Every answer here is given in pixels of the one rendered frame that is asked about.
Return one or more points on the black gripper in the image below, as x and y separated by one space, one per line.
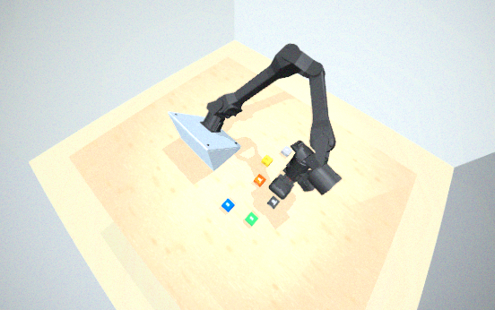
282 184

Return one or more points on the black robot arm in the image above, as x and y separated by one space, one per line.
288 61

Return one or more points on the orange block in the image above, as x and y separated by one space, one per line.
259 180

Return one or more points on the green block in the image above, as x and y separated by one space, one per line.
251 218

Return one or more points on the yellow block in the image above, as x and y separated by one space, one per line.
267 160

